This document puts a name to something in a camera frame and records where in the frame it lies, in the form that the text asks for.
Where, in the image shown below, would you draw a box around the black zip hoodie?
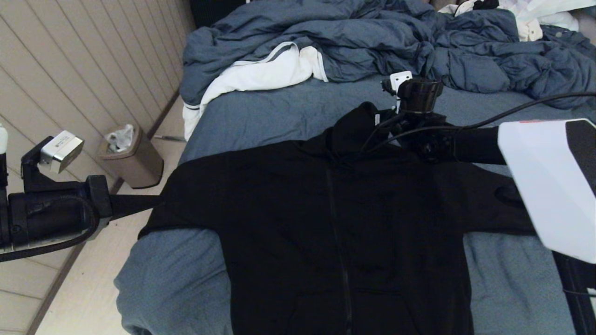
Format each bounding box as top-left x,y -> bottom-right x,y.
139,102 -> 538,335

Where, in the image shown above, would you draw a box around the white crumpled clothes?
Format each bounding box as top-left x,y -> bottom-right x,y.
438,0 -> 596,42

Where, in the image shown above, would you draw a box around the brown trash bin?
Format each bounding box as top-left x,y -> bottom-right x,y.
97,124 -> 164,189

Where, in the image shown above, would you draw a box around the white plastic bin bag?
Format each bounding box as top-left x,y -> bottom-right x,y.
105,124 -> 135,153

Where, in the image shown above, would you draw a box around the crumpled blue duvet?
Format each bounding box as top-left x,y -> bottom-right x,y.
179,0 -> 596,110

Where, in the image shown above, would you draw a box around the small black garment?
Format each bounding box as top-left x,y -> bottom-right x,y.
459,0 -> 500,11

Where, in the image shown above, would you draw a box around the blue bed sheet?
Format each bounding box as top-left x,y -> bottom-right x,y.
115,74 -> 596,335

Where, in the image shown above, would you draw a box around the white blanket with grey stripe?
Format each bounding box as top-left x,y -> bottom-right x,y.
183,41 -> 329,141

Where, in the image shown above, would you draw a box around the blue denim shirt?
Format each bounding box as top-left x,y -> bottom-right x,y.
540,26 -> 596,61

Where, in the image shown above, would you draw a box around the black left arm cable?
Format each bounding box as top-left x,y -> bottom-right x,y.
0,195 -> 101,263

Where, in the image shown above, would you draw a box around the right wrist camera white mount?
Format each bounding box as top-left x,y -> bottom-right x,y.
381,71 -> 414,112

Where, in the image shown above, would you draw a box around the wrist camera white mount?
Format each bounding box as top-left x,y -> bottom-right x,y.
381,71 -> 414,112
0,123 -> 85,174

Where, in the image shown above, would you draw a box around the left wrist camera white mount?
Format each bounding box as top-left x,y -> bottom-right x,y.
0,123 -> 85,174

